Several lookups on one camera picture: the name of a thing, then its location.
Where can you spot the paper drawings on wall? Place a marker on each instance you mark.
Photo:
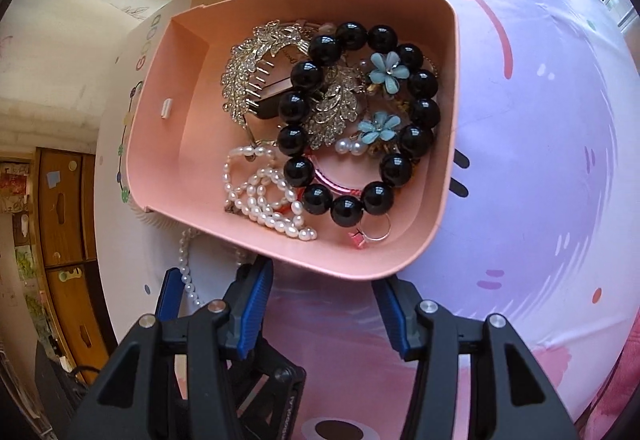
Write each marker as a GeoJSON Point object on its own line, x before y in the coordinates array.
{"type": "Point", "coordinates": [15, 185]}

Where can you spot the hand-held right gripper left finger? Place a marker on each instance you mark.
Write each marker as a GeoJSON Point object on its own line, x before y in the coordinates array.
{"type": "Point", "coordinates": [252, 315]}

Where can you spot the pink jewelry box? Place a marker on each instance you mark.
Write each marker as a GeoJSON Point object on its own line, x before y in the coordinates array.
{"type": "Point", "coordinates": [190, 159]}

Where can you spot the blue flower earring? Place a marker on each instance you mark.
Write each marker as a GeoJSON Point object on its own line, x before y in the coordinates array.
{"type": "Point", "coordinates": [378, 128]}
{"type": "Point", "coordinates": [387, 67]}

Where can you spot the rhinestone leaf hair comb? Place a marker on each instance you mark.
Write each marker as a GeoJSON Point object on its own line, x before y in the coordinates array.
{"type": "Point", "coordinates": [240, 84]}

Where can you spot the wooden dresser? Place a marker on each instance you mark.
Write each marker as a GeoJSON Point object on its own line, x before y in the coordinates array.
{"type": "Point", "coordinates": [65, 220]}

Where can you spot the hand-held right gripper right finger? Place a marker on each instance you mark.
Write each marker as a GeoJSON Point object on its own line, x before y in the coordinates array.
{"type": "Point", "coordinates": [392, 315]}

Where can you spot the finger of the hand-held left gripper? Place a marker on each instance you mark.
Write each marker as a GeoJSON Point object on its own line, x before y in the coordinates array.
{"type": "Point", "coordinates": [167, 295]}

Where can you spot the pink cartoon printed bed sheet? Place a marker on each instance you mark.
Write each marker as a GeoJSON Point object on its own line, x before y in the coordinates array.
{"type": "Point", "coordinates": [525, 169]}

